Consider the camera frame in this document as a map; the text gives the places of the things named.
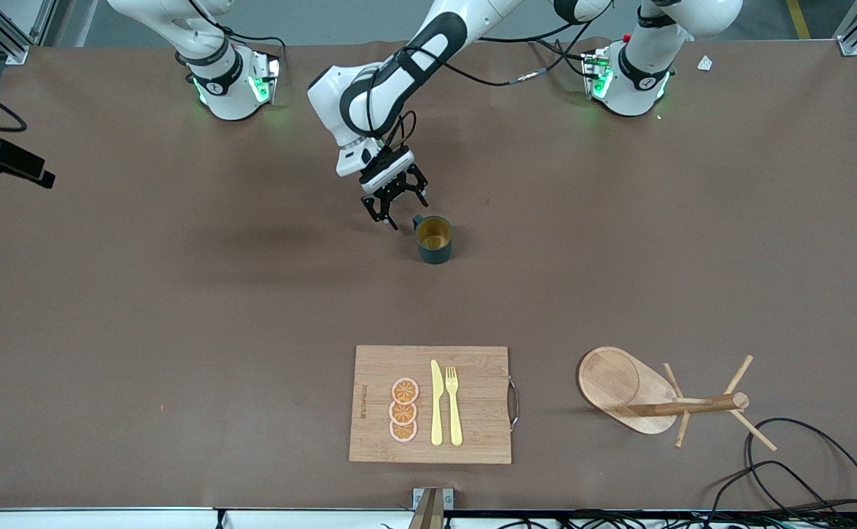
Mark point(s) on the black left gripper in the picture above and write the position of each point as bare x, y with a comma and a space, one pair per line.
393, 189

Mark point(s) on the dark green cup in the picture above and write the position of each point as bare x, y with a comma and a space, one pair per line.
435, 250

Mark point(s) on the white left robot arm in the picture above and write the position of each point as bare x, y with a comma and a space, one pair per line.
369, 95

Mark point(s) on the left arm base connector block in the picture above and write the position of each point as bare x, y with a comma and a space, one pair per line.
593, 73

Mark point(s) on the right arm base connector block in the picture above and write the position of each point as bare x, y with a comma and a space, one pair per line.
270, 77

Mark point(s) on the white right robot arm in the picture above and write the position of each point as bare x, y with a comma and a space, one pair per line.
222, 95

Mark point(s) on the wooden mug rack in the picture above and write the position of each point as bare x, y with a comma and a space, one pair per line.
612, 382

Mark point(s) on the orange slice toy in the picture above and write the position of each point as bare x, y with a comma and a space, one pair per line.
405, 390

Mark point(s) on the yellow plastic knife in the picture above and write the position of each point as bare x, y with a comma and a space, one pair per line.
437, 411

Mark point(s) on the yellow plastic fork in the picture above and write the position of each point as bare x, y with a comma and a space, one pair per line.
455, 415

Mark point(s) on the bamboo cutting board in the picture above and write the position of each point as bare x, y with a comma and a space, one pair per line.
472, 411

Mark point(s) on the white paper scrap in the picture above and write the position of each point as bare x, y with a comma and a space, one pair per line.
705, 63

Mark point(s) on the metal bracket with wood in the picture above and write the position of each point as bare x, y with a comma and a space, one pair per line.
446, 499

